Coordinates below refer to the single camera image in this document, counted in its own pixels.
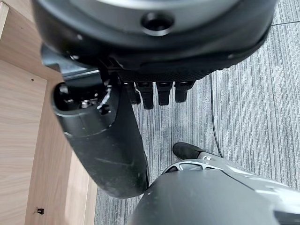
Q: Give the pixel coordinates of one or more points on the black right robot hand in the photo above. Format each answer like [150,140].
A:
[112,145]

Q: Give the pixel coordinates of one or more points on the light wooden office cabinet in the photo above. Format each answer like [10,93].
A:
[23,122]

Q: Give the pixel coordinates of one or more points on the dark robot foot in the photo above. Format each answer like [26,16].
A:
[185,150]

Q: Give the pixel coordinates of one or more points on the silver robot leg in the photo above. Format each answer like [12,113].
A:
[211,194]

